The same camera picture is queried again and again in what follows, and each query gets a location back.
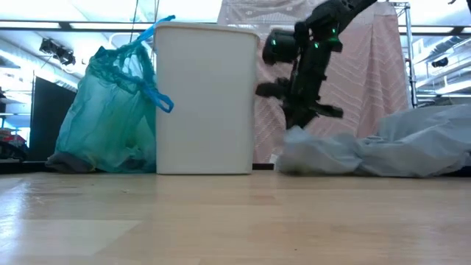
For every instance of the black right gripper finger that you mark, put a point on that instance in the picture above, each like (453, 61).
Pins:
(307, 118)
(293, 118)

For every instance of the white plastic trash bin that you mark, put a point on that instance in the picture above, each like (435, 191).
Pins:
(206, 110)

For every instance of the grey plastic bag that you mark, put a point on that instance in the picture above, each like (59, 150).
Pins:
(404, 147)

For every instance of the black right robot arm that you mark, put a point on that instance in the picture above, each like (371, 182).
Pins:
(331, 14)

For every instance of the pink chevron cloth cover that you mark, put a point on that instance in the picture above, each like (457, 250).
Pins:
(368, 73)

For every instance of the grey yellow work glove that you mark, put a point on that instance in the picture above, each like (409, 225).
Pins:
(62, 165)

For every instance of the black partition panel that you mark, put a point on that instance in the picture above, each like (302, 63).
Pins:
(48, 121)

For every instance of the black ceiling spotlight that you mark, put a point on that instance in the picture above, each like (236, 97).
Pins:
(57, 51)

